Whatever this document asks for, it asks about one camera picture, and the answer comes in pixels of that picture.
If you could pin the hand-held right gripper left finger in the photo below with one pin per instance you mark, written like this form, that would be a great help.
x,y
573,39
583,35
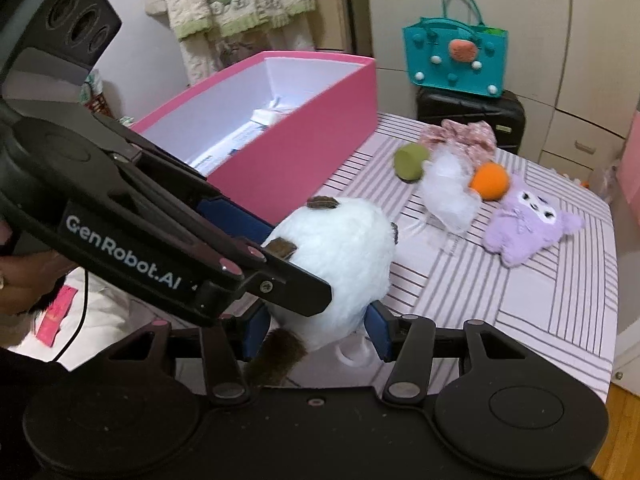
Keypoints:
x,y
257,332

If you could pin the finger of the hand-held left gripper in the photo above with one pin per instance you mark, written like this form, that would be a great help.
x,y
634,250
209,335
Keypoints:
x,y
290,285
235,220

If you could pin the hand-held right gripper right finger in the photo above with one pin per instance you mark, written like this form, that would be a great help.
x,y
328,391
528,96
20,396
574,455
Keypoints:
x,y
377,332

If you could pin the white panda plush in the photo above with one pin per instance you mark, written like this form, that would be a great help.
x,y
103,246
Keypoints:
x,y
340,260

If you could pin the pink cardboard box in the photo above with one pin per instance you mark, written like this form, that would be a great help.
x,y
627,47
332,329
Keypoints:
x,y
300,152

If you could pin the small white wipe packet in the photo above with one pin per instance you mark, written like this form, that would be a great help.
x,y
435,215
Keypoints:
x,y
272,116

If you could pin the white fluffy toy orange ball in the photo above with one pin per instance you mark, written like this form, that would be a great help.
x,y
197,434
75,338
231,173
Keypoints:
x,y
450,195

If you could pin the green round puff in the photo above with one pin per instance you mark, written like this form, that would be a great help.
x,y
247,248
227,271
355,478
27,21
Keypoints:
x,y
410,162

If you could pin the purple plush toy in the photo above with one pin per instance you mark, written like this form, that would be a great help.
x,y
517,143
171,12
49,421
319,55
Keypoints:
x,y
525,220

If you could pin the floral pink scrunchie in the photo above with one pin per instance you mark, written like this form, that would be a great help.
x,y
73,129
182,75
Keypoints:
x,y
462,135

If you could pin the person's left hand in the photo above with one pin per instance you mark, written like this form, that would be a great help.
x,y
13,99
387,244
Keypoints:
x,y
30,280

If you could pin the white cloth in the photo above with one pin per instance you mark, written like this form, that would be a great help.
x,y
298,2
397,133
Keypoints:
x,y
125,317

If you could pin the pink flat packet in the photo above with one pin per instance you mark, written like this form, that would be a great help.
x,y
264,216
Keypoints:
x,y
56,312

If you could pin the striped tablecloth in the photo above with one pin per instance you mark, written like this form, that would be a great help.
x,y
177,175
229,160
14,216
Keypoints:
x,y
540,305

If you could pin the cream knitted cardigan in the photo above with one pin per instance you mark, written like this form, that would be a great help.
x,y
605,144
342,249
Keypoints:
x,y
240,0

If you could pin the black suitcase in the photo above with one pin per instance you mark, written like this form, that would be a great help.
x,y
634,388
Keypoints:
x,y
470,110

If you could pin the teal felt handbag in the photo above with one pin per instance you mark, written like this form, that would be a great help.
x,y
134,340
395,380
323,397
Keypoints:
x,y
450,67

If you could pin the clear plastic bag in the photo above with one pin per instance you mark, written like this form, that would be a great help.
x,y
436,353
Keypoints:
x,y
600,180

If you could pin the pink shopping bag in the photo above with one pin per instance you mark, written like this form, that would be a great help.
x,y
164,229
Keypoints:
x,y
631,152

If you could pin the beige wardrobe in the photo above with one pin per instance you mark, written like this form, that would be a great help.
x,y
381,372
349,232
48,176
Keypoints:
x,y
575,35

